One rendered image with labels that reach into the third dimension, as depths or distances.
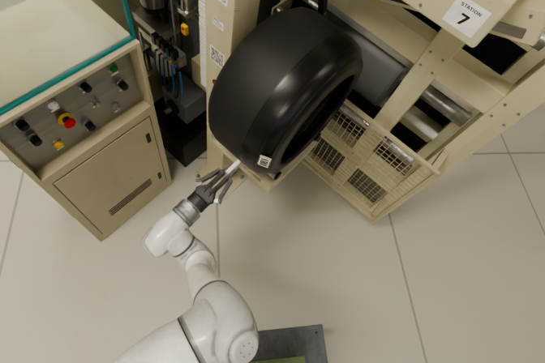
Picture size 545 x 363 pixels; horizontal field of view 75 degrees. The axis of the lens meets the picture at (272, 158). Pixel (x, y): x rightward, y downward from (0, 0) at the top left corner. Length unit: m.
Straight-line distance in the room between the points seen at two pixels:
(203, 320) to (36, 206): 1.96
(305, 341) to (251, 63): 1.13
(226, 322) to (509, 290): 2.47
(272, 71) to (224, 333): 0.70
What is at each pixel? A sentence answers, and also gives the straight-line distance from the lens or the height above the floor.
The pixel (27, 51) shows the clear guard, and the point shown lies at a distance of 1.22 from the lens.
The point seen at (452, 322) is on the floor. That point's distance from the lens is 2.71.
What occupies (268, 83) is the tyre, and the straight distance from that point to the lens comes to 1.07.
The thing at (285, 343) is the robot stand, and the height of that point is 0.65.
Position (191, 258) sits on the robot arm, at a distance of 1.28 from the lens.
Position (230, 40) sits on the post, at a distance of 1.28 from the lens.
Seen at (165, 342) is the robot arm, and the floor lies 1.48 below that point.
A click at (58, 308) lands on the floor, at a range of 2.40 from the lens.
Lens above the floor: 2.25
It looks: 61 degrees down
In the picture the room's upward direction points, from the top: 19 degrees clockwise
